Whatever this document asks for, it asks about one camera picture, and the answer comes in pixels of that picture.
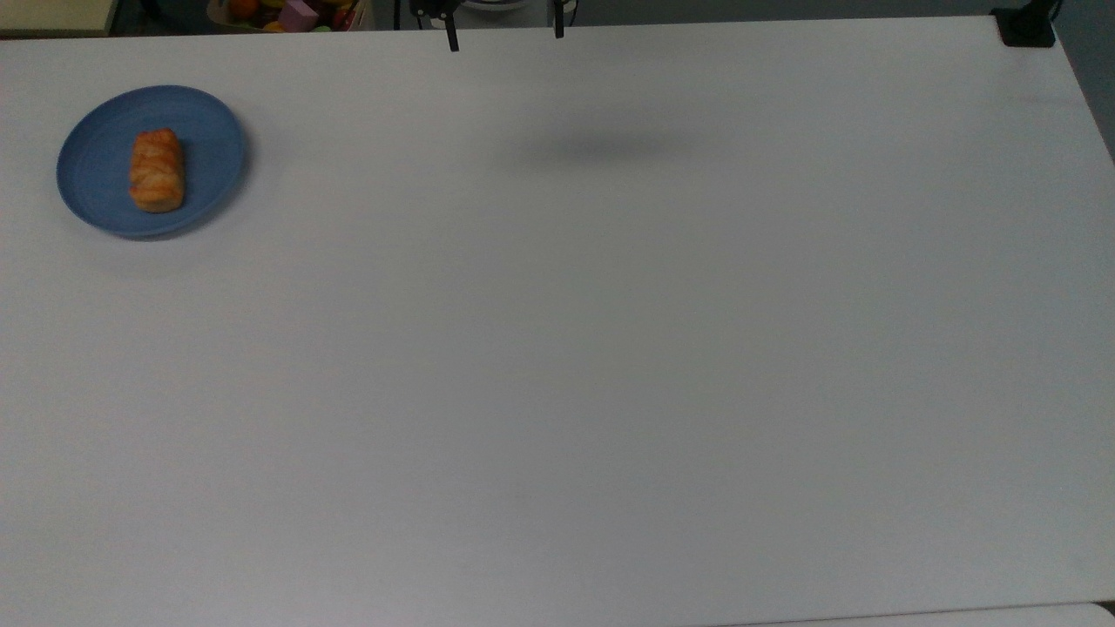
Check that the black table clamp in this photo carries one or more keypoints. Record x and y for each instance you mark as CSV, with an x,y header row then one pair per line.
x,y
1024,28

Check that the beige cabinet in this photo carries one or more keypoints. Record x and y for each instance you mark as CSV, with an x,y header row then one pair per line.
x,y
54,14

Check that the blue round plate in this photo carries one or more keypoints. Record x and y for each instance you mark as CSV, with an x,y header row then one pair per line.
x,y
96,174

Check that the basket of toy fruit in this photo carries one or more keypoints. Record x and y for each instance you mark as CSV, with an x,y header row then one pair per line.
x,y
296,14

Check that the golden brown bread roll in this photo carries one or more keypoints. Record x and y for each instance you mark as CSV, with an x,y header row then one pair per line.
x,y
157,171

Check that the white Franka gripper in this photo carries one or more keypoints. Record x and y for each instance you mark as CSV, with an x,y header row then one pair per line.
x,y
496,3

